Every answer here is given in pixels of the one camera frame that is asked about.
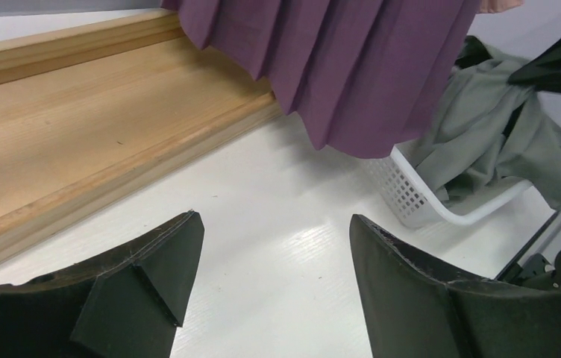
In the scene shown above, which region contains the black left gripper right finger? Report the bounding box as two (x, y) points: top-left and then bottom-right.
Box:
(349, 215), (561, 357)

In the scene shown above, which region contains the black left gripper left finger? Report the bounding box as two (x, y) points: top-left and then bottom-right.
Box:
(0, 211), (204, 357)

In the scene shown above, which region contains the grey green skirt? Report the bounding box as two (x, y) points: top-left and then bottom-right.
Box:
(410, 36), (561, 211)

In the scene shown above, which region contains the pink pleated skirt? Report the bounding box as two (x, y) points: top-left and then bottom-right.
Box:
(478, 0), (524, 13)

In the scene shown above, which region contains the purple skirt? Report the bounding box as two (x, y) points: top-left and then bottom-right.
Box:
(162, 0), (480, 159)

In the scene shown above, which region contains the wooden hanger rack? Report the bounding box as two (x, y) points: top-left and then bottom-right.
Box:
(0, 10), (280, 264)

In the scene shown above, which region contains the white plastic basket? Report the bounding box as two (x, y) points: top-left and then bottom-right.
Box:
(360, 140), (532, 229)

